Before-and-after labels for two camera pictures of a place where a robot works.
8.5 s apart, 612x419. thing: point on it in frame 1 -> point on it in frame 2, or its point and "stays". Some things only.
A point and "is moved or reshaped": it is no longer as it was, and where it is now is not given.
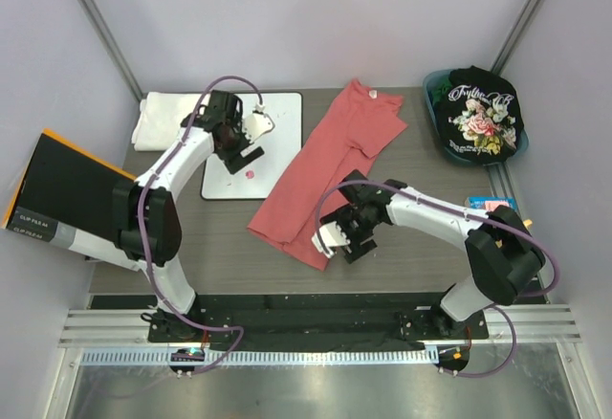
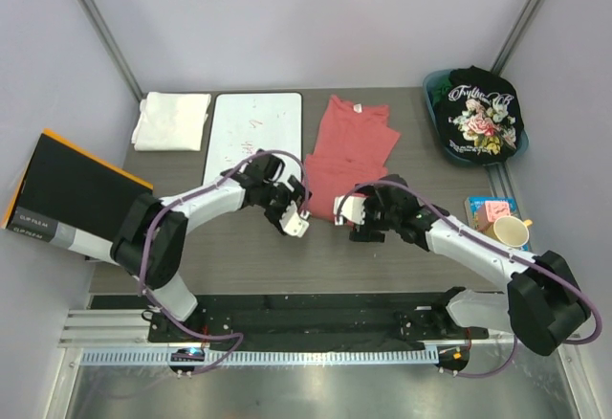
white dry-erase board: x=279 y=146 stays
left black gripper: x=234 y=162 -> x=297 y=194
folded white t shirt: x=161 y=117 stays
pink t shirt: x=338 y=145 is moved or reshaped
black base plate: x=316 y=318 stays
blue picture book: x=479 y=203 stays
